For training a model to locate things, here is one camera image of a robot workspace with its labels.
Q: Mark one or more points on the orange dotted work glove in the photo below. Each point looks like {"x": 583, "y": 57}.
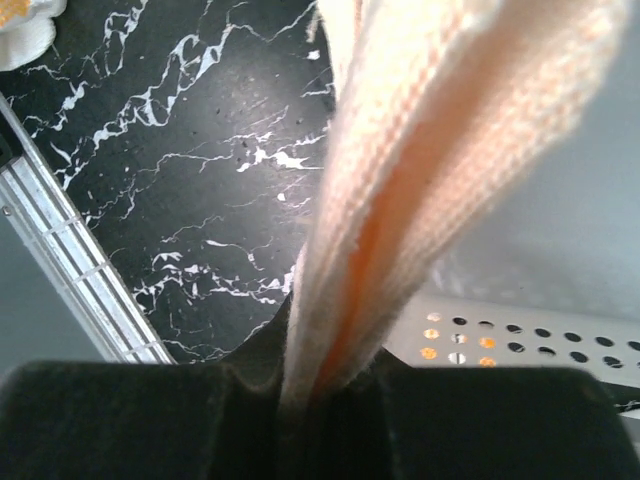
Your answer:
{"x": 27, "y": 30}

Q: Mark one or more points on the white plastic storage basket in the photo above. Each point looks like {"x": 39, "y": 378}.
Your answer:
{"x": 551, "y": 277}

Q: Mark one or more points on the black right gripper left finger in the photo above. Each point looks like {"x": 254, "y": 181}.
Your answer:
{"x": 83, "y": 420}

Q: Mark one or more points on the aluminium front rail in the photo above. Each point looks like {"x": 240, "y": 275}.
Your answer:
{"x": 44, "y": 217}

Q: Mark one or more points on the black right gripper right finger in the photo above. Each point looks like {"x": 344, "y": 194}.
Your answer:
{"x": 402, "y": 422}

